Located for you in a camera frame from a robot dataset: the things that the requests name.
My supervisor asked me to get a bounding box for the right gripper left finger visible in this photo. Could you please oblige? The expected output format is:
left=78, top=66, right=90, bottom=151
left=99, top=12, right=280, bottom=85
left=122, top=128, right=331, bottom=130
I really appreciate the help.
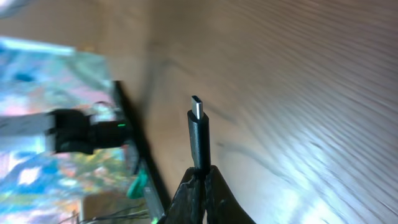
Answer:
left=158, top=167, right=205, bottom=224

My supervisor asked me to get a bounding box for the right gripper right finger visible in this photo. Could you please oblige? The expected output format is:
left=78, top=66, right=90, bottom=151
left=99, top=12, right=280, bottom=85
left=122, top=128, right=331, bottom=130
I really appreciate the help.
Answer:
left=205, top=165, right=255, bottom=224

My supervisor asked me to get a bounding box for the black USB-C charging cable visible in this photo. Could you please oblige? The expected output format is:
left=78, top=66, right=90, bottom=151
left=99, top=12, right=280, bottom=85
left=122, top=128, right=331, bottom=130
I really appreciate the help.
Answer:
left=187, top=95, right=211, bottom=175

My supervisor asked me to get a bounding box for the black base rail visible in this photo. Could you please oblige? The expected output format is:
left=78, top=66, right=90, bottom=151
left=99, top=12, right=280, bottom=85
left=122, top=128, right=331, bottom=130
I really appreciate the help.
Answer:
left=113, top=81, right=171, bottom=223

